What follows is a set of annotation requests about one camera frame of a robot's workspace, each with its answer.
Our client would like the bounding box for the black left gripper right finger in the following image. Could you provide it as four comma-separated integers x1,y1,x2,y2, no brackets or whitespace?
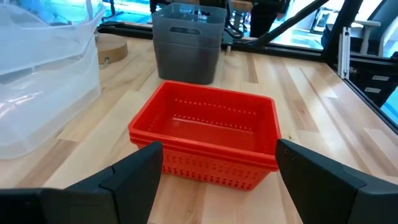
274,138,398,224

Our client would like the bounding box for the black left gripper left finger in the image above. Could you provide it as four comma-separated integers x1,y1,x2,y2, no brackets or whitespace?
0,141,164,224

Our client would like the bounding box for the red slotted plastic basket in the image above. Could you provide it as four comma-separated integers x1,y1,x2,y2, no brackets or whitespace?
129,136,280,192
127,80,282,171

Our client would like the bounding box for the clear plastic storage bin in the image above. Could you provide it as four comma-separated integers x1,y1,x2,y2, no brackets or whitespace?
0,34,103,161

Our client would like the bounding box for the round wooden disc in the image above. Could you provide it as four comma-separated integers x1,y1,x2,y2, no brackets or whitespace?
95,33,129,66

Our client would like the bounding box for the person standing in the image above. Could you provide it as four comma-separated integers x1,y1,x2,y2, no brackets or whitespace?
249,0,292,39

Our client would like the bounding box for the white aluminium bracket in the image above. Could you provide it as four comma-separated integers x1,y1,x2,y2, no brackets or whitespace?
336,26,351,80

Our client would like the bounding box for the black table frame rail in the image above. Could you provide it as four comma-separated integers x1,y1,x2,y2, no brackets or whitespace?
96,21,398,135

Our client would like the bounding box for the grey plastic bin with handles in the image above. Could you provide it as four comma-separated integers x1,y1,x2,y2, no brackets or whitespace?
151,2,228,49
152,39,223,86

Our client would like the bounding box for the black upright frame post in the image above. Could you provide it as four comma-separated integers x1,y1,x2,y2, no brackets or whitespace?
321,0,364,63

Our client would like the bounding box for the black diagonal frame strut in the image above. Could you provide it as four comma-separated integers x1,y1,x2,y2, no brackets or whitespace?
252,0,330,48

